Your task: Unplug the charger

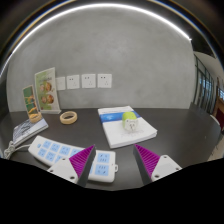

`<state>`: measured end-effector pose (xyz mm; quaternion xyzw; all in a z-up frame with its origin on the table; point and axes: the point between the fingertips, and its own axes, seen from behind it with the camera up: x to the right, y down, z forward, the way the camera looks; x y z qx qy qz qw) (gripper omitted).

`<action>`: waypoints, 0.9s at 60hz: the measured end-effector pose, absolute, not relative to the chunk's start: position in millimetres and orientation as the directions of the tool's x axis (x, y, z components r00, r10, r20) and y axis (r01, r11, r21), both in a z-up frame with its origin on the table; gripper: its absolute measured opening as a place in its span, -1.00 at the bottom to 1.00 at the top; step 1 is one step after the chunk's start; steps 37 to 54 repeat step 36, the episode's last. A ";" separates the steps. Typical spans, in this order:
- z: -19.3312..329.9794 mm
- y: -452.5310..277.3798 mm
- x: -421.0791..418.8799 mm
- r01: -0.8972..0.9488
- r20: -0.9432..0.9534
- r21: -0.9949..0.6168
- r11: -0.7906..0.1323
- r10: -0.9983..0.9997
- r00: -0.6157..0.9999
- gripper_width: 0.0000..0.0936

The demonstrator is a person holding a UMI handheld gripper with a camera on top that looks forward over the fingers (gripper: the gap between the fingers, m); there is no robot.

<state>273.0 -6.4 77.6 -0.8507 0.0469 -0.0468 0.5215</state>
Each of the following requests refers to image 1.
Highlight white blank wall plate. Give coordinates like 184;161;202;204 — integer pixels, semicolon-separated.
55;76;67;91

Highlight small card on wooden base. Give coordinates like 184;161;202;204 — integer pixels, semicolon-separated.
22;84;43;124

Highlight white power strip cable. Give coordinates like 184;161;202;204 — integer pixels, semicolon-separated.
3;140;32;160

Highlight large acrylic brochure stand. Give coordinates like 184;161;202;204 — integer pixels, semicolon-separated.
34;67;62;115

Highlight white wall socket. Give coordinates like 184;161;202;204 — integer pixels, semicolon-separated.
97;73;113;89
66;74;81;90
81;73;97;89

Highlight ceiling light strip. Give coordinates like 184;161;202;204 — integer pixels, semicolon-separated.
0;2;193;79

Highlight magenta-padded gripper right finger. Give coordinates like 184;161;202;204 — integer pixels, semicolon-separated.
133;143;183;186

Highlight beige tape roll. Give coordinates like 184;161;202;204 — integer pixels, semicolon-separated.
59;110;78;125

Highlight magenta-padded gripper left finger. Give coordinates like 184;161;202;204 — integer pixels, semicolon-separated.
47;144;98;188

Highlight grey booklet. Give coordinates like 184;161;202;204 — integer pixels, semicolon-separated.
12;117;49;148

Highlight black-framed glass partition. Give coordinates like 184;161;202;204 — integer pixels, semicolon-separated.
192;54;224;118

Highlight green and white charger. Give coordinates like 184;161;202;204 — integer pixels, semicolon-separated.
121;110;139;134

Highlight white and blue book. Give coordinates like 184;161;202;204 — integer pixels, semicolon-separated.
97;105;159;150

